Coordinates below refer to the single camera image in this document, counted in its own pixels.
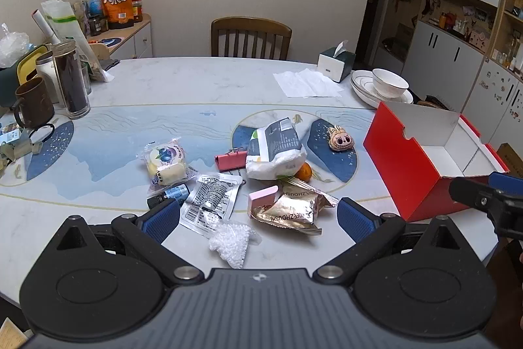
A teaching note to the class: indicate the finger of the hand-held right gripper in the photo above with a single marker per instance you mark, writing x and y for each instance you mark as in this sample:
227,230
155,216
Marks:
506,180
470,191

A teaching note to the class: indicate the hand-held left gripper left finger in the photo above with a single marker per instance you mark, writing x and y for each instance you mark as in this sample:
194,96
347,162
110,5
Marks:
161,220

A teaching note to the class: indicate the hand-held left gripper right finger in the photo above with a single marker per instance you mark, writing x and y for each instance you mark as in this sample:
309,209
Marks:
355,222

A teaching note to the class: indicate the small blue label bottle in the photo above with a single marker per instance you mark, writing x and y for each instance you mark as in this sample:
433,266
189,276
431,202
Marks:
173,193

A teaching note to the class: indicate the silver foil sachet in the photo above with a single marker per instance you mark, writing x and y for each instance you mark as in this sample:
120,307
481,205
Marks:
208,197

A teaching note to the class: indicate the blueberry cake packet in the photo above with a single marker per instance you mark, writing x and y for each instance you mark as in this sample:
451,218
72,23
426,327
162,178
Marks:
165,163

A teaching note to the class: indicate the red cardboard box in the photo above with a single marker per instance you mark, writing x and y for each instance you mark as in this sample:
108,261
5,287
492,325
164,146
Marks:
400,169

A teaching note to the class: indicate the orange tangerine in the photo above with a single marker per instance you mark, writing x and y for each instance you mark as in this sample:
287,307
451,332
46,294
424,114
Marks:
304,172

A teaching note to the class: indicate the bag of white beads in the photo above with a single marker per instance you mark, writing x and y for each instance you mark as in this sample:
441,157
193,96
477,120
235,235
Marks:
231,244

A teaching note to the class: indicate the beige plush toy head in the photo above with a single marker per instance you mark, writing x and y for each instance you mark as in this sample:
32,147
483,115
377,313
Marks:
340,138

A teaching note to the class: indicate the pink binder clip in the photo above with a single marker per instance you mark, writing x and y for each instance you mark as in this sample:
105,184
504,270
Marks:
231,161

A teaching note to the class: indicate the small pink box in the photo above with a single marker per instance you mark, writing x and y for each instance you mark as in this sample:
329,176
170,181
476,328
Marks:
263,197

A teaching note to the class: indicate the white grey snack bag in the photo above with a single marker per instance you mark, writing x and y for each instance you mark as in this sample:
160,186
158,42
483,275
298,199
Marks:
278,152

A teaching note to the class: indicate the white gold-rimmed plate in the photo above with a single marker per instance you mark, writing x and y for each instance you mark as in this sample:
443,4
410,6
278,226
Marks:
369,103
365,97
361,81

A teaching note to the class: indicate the white gold-rimmed bowl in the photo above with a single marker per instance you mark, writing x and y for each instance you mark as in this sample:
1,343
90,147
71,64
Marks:
388,85

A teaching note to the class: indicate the white paper napkins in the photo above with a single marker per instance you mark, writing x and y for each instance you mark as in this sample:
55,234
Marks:
306,83

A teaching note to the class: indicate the green tissue box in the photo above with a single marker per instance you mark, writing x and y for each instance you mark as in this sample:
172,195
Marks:
335,65

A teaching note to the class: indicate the olive crumpled wrappers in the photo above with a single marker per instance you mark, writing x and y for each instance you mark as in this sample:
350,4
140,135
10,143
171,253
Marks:
18,150

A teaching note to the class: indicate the clear glass tumbler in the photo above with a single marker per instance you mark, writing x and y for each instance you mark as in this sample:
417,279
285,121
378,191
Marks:
86,79

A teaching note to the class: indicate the glass jar with dark contents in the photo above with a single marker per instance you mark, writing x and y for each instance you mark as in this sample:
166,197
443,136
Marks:
71,83

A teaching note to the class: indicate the brown mug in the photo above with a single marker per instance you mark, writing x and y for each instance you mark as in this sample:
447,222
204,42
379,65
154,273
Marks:
34,103

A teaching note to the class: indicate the white wooden side cabinet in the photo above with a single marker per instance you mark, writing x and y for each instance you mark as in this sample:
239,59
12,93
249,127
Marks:
135,42

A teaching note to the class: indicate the white thermos cup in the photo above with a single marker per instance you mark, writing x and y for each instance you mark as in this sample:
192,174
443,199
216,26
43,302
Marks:
47,71

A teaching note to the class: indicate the green container with yellow lid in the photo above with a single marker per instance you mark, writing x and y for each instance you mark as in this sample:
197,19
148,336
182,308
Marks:
24,65

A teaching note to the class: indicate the wooden slat-back chair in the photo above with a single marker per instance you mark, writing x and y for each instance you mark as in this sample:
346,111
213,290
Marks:
249,30

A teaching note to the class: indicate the red lid jar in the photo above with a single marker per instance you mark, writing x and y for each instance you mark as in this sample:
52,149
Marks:
137,10

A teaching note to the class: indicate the white packet with green stripe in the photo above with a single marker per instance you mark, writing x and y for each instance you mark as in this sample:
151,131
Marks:
67,24

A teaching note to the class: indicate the orange snack bag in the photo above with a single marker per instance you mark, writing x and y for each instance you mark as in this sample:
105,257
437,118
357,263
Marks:
116,3

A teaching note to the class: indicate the small blue globe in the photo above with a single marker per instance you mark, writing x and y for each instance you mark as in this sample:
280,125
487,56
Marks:
94,6

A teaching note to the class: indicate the white paper roll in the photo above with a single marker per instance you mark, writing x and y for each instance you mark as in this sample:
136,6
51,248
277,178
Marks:
43,26

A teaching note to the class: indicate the clear plastic bag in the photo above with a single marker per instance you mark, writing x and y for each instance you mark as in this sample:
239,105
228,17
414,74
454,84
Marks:
12,44

